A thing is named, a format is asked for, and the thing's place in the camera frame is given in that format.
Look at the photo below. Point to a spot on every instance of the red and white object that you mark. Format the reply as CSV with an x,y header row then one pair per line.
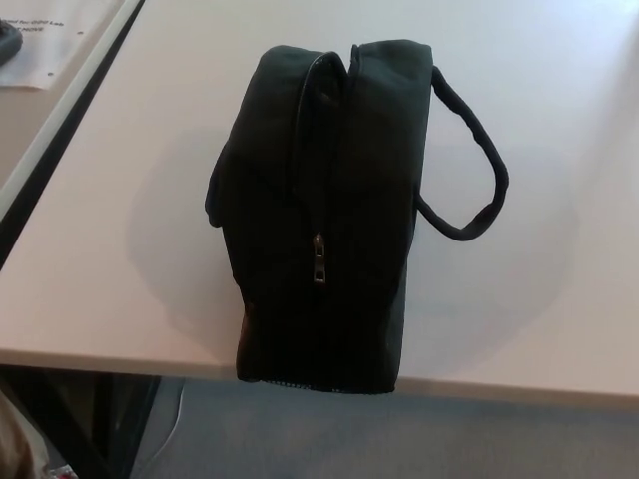
x,y
62,473

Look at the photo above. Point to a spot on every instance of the dark grey rounded object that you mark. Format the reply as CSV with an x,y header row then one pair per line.
x,y
7,45

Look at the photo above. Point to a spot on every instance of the white printed paper sheet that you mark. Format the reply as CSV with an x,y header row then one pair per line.
x,y
60,45

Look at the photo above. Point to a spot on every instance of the black fabric lunch bag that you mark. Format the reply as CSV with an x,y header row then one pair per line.
x,y
374,199

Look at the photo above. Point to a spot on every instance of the black metal desk leg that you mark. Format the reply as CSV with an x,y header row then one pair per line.
x,y
130,424

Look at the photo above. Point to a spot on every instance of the black diagonal frame bar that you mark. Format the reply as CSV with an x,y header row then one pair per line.
x,y
60,424

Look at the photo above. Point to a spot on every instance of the beige fabric cloth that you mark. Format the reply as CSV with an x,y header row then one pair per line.
x,y
15,449

